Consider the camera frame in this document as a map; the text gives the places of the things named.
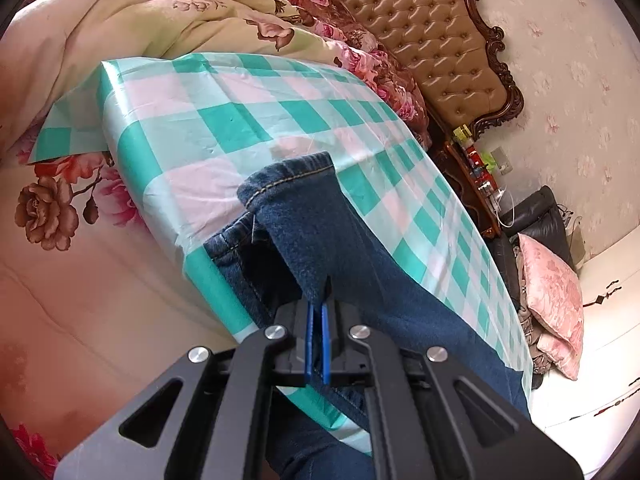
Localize carved wooden nightstand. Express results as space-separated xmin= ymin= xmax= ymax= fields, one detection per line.
xmin=430 ymin=130 xmax=507 ymax=239

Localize brown plaid clothes pile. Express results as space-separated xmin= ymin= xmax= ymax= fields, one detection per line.
xmin=515 ymin=250 xmax=547 ymax=376

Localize pink floral bed sheet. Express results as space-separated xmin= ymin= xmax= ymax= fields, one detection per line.
xmin=0 ymin=125 xmax=266 ymax=480

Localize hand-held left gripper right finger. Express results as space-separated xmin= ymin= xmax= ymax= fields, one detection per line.
xmin=320 ymin=300 xmax=584 ymax=480

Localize blue denim pants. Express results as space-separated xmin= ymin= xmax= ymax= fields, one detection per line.
xmin=204 ymin=151 xmax=531 ymax=480

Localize cream floral quilt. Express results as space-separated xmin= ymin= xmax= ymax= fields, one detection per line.
xmin=0 ymin=0 xmax=381 ymax=161

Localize tufted brown leather headboard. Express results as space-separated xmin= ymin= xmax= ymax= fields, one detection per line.
xmin=280 ymin=0 xmax=525 ymax=137

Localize dark red floral blanket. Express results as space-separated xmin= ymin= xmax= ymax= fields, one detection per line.
xmin=280 ymin=0 xmax=433 ymax=150

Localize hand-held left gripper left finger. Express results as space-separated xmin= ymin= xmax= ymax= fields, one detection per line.
xmin=52 ymin=300 xmax=317 ymax=480

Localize wall outlet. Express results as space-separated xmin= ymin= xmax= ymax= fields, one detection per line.
xmin=492 ymin=146 xmax=514 ymax=176

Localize red box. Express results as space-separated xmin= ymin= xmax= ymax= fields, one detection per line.
xmin=462 ymin=144 xmax=488 ymax=181

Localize pink patterned pillow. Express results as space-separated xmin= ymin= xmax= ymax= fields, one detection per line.
xmin=517 ymin=232 xmax=585 ymax=381

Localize teal white checkered tablecloth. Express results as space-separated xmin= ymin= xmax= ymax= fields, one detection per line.
xmin=27 ymin=52 xmax=536 ymax=456

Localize black leather sofa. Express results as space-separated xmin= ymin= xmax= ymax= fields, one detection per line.
xmin=487 ymin=186 xmax=576 ymax=391

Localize white cabinet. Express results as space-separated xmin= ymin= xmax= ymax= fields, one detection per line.
xmin=529 ymin=240 xmax=640 ymax=431

